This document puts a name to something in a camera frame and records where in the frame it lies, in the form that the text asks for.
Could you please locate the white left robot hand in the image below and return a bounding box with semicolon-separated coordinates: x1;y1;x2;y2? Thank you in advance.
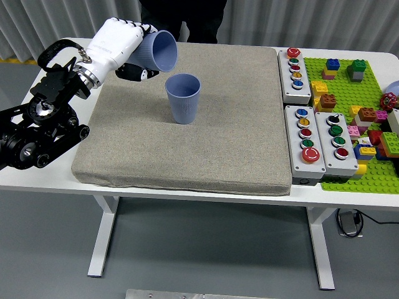
83;17;160;83

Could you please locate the blue ribbed cup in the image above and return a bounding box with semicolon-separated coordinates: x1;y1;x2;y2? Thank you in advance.
165;73;201;125
128;29;178;74

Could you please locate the person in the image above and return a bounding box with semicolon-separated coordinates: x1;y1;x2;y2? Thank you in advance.
139;0;228;44

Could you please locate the grey-brown fabric mat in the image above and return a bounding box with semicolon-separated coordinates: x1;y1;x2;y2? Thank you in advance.
70;39;292;197

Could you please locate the white curtain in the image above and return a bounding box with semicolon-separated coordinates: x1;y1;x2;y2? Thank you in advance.
0;0;399;62

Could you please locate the grey five-button control box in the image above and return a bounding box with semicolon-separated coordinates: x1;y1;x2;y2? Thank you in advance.
276;47;312;105
284;105;327;187

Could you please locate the white table leg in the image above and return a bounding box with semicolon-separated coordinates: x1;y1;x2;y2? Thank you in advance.
87;195;120;278
305;206;336;290

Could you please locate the brown toy brick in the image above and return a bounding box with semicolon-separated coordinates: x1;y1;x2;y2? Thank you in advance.
319;93;338;110
357;107;377;122

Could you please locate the grey four-button control box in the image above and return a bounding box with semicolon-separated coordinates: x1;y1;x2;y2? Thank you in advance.
314;111;359;183

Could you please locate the green toy brick baseplate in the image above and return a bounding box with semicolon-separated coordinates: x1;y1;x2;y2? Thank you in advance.
302;57;399;194

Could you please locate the red toy brick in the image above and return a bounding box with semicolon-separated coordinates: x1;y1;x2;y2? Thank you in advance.
367;130;383;146

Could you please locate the red valve wheel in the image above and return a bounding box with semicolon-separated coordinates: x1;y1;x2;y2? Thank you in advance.
379;92;398;111

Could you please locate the white box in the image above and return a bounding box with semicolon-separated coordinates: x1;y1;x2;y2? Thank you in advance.
386;108;399;132

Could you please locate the large green toy brick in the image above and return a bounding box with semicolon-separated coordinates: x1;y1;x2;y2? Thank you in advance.
378;131;399;151

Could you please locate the grey power adapter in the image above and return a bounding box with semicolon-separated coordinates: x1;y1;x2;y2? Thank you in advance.
338;211;358;237

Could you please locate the black power cable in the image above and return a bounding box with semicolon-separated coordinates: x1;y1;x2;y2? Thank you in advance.
335;207;399;239

